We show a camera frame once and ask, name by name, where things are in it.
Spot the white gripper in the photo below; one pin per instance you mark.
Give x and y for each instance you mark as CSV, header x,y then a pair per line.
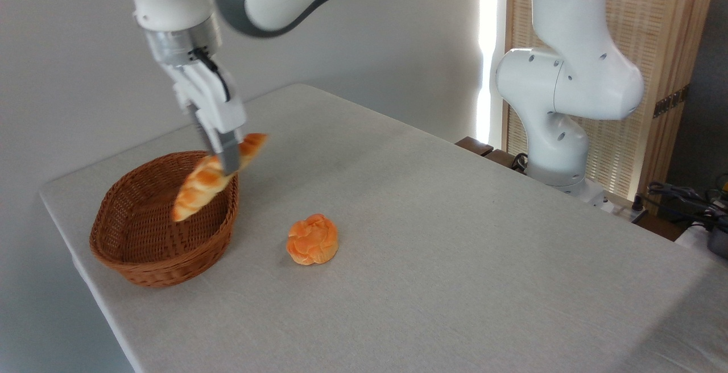
x,y
213,103

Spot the long braided bread loaf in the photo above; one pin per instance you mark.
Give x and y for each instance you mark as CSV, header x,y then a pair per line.
x,y
196,191

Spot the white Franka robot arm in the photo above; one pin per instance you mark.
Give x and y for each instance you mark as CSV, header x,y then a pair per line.
x,y
569,77

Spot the round orange bread bun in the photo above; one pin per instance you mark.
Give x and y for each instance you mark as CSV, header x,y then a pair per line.
x,y
313,239

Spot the brown woven wicker basket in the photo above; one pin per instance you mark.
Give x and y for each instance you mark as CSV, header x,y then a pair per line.
x,y
142,236

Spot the dark brown wooden block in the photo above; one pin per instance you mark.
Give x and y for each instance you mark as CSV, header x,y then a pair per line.
x,y
503,160
475,145

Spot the light grey tablecloth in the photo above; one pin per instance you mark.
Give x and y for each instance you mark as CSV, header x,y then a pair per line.
x,y
455,259

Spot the white power strip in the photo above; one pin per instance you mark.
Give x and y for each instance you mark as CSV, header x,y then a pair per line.
x,y
628,211

